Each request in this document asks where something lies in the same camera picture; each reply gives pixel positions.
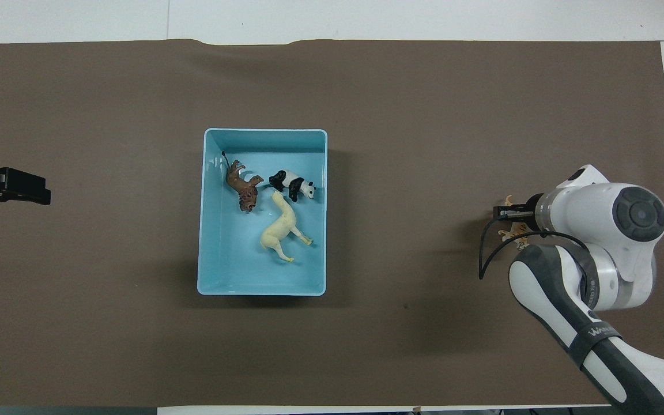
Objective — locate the orange striped tiger toy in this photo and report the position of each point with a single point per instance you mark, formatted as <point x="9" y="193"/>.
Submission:
<point x="517" y="235"/>

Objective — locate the black and white panda toy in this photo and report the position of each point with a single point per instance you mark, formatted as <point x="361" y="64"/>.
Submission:
<point x="291" y="183"/>

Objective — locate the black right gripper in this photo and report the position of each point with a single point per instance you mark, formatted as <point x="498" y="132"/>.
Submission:
<point x="532" y="212"/>

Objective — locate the cream llama toy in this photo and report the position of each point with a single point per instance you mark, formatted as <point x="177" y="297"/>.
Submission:
<point x="281" y="227"/>

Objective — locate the brown table mat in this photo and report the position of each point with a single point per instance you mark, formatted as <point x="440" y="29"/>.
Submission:
<point x="395" y="346"/>

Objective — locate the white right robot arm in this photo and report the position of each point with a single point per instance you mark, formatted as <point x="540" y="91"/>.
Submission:
<point x="608" y="248"/>

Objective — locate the brown lion toy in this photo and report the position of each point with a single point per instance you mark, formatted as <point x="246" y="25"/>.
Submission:
<point x="242" y="187"/>

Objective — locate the light blue storage box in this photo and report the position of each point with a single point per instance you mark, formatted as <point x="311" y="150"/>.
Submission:
<point x="234" y="271"/>

